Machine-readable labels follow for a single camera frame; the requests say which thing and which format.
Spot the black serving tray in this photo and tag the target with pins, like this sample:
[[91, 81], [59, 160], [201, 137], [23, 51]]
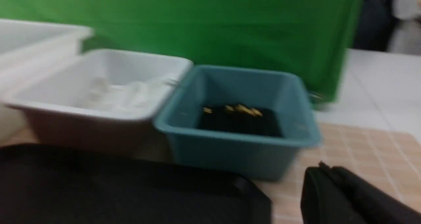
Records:
[[43, 184]]

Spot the white spoon bin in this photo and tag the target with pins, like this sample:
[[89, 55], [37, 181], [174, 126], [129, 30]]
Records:
[[102, 101]]

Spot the pile of black chopsticks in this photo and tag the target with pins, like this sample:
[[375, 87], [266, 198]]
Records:
[[240, 119]]

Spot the large white plastic tub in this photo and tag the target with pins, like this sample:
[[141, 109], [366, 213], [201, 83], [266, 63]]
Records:
[[28, 48]]

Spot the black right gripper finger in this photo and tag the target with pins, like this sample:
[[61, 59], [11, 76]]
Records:
[[336, 195]]

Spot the green backdrop cloth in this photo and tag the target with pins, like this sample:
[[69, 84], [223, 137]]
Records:
[[308, 38]]

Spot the teal chopstick bin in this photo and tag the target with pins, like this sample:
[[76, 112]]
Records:
[[254, 156]]

